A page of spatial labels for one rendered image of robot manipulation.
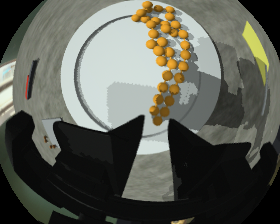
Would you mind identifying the yellow flat rectangular pad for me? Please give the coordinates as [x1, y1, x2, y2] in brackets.
[242, 20, 269, 85]

